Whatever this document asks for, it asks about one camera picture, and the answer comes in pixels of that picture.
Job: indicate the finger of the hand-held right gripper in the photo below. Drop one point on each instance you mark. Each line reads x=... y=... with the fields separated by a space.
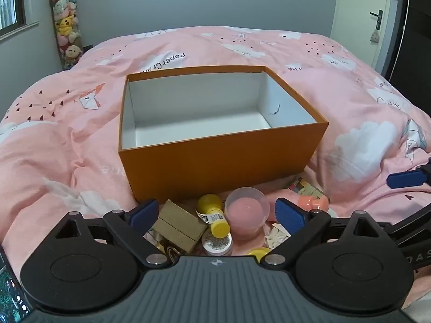
x=405 y=178
x=409 y=218

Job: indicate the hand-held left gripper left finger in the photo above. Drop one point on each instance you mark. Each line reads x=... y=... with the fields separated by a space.
x=144 y=212

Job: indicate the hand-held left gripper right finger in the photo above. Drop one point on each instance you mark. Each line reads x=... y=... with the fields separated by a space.
x=289 y=217

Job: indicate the orange pink ball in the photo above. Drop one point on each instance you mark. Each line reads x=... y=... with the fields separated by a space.
x=315 y=202

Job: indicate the small brown cardboard box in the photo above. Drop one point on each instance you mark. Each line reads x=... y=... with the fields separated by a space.
x=180 y=225

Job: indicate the round gold jar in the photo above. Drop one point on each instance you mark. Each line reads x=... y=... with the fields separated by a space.
x=172 y=255

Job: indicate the orange cardboard box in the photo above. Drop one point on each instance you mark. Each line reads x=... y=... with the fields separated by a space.
x=215 y=131

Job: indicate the colourful striped packet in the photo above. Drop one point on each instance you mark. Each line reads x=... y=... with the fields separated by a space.
x=304 y=186

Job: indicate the translucent pink plastic cup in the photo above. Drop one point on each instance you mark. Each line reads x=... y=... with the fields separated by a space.
x=245 y=213

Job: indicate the yellow round lid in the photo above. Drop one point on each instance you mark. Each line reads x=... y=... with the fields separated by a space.
x=259 y=254

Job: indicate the yellow paint bottle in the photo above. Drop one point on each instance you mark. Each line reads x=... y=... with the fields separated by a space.
x=210 y=210

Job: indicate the glitter jar with silver lid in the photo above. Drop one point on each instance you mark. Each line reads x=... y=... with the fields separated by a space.
x=217 y=244

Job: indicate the pink printed blanket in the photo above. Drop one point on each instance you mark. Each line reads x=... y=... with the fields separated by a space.
x=60 y=134

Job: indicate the black wardrobe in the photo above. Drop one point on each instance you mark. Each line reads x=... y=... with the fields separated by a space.
x=417 y=30

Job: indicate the smartphone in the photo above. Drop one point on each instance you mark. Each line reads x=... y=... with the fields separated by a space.
x=11 y=286

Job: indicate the white door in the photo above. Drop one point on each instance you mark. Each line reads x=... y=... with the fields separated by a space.
x=357 y=16

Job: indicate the hanging stack of plush toys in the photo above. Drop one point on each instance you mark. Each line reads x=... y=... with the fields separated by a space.
x=67 y=23

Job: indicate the window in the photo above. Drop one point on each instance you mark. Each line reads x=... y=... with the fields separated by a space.
x=10 y=0

